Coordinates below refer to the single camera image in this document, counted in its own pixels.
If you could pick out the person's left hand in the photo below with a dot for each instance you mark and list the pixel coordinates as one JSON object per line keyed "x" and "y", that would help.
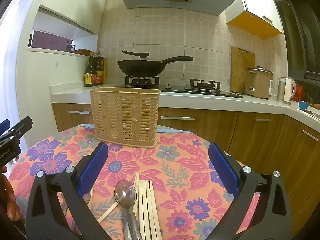
{"x": 12, "y": 205}

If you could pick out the brown sauce bottle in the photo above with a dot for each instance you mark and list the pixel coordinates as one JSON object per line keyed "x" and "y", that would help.
{"x": 99, "y": 72}

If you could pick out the floral tablecloth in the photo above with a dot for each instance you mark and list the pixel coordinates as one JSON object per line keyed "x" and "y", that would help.
{"x": 180, "y": 160}

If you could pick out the wooden chopstick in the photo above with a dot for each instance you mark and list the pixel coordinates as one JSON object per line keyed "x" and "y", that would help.
{"x": 142, "y": 205}
{"x": 150, "y": 205}
{"x": 108, "y": 211}
{"x": 154, "y": 205}
{"x": 146, "y": 205}
{"x": 136, "y": 182}

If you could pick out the dark soy sauce bottle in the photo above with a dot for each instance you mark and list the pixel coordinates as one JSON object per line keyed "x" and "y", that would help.
{"x": 89, "y": 75}

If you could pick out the beige rice cooker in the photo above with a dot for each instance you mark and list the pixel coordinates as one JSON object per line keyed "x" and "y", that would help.
{"x": 257, "y": 82}

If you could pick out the steel thermos cup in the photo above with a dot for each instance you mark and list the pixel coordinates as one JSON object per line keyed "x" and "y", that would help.
{"x": 281, "y": 90}

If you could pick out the beige plastic utensil basket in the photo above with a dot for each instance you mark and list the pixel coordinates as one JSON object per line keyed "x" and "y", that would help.
{"x": 125, "y": 115}

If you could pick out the red container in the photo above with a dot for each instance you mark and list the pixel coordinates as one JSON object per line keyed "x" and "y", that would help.
{"x": 300, "y": 92}

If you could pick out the blue bowl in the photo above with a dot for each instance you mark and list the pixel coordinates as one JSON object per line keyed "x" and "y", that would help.
{"x": 303, "y": 105}

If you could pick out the dark window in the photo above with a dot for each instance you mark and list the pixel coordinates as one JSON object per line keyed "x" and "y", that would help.
{"x": 300, "y": 42}

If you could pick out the metal spoon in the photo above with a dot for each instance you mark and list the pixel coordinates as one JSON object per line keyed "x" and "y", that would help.
{"x": 88, "y": 198}
{"x": 125, "y": 192}

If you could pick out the wooden cutting board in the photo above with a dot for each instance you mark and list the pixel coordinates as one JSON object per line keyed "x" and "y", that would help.
{"x": 241, "y": 67}

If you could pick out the brown wooden box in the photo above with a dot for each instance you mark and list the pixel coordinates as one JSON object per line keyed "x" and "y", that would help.
{"x": 81, "y": 52}

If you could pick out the white electric kettle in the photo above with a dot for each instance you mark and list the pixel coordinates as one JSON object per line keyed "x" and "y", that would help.
{"x": 290, "y": 90}

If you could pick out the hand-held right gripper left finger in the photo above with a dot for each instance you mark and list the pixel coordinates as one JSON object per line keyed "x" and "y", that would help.
{"x": 93, "y": 167}

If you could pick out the black wok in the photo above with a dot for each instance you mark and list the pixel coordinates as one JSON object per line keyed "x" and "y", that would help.
{"x": 140, "y": 67}

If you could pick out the white kitchen countertop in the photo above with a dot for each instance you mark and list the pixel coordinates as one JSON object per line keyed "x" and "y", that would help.
{"x": 200, "y": 102}

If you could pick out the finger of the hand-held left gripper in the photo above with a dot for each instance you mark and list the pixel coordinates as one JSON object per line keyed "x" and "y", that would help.
{"x": 21, "y": 127}
{"x": 3, "y": 127}

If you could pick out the white wall cabinet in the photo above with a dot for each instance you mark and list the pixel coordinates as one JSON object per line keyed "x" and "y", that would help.
{"x": 257, "y": 7}

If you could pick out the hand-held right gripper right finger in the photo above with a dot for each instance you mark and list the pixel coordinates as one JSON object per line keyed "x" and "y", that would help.
{"x": 223, "y": 170}

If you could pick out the black gas stove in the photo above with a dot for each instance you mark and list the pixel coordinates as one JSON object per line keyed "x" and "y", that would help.
{"x": 175, "y": 88}

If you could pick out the black mesh cup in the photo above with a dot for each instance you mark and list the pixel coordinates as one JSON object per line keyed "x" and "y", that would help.
{"x": 70, "y": 48}

